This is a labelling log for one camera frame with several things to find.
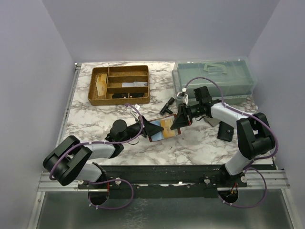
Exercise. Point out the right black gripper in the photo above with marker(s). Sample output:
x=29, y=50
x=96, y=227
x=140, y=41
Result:
x=184, y=117

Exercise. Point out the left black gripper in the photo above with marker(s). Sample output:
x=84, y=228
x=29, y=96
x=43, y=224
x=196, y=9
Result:
x=149, y=129

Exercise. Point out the brown leather card holder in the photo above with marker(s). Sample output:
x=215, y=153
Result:
x=159, y=136

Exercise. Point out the tan credit card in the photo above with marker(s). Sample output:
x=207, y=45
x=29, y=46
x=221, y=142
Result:
x=166, y=123

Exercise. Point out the gold card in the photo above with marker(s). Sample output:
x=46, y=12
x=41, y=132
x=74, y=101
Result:
x=101, y=84

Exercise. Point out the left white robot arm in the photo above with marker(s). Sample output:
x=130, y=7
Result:
x=68, y=161

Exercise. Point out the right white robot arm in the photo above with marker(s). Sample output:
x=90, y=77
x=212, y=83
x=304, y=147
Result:
x=253, y=131

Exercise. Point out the grey card wallet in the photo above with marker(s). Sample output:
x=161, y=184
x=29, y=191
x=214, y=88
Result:
x=212, y=121

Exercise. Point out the white card in tray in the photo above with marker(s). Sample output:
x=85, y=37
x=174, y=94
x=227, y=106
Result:
x=135, y=84

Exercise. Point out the black T-shaped pipe fitting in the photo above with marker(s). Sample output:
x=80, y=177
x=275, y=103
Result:
x=166, y=109

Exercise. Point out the black item in tray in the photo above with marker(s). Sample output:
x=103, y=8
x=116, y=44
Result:
x=127, y=95

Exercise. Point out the black snap wallet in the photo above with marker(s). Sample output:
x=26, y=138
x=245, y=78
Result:
x=225, y=132

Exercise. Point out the brown cork organizer tray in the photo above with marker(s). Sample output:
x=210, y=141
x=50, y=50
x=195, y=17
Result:
x=116, y=75

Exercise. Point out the clear lidded plastic box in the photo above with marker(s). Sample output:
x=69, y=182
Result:
x=232, y=75

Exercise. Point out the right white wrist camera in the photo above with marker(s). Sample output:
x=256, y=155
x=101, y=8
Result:
x=183, y=96

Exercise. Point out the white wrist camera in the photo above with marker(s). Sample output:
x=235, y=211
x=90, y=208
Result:
x=133, y=111
x=183, y=96

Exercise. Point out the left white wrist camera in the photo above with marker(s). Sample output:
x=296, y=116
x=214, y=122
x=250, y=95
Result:
x=133, y=111

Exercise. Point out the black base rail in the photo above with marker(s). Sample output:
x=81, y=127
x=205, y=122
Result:
x=163, y=182

